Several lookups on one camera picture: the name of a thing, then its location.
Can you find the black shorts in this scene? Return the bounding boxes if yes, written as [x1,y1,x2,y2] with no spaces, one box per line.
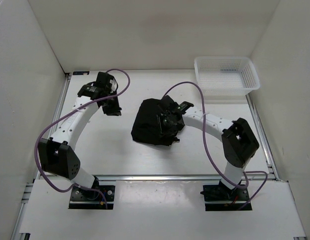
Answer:
[131,98,185,146]

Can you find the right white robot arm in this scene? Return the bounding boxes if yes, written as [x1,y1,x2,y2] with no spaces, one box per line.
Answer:
[157,95,260,200]

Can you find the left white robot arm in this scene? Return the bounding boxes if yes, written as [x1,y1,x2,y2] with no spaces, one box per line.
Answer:
[36,71,122,200]

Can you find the white plastic basket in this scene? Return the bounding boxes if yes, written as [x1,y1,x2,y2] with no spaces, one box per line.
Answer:
[194,56,260,98]

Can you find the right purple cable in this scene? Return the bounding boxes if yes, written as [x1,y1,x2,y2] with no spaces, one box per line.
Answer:
[161,81,268,201]

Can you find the purple cable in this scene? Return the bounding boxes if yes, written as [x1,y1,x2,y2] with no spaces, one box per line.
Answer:
[34,68,132,194]
[161,81,268,201]

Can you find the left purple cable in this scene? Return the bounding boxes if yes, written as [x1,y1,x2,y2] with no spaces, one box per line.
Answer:
[34,68,132,194]

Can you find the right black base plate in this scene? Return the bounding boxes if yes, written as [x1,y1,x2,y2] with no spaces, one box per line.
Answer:
[200,183,253,212]

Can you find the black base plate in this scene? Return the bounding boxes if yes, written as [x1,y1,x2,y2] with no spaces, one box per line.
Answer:
[68,184,115,210]
[200,183,253,212]

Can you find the aluminium right rail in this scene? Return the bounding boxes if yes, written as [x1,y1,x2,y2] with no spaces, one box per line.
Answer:
[246,92,308,240]

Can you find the aluminium rail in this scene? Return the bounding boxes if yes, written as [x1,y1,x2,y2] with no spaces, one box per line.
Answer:
[246,92,308,240]
[47,173,285,182]
[10,72,72,240]

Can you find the aluminium front rail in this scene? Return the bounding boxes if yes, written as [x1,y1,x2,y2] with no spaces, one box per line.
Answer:
[47,173,285,182]

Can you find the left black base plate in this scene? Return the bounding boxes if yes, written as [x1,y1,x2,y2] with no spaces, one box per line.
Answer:
[68,184,115,210]

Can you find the aluminium left rail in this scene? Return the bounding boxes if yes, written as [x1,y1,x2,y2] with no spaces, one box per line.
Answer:
[10,72,72,240]

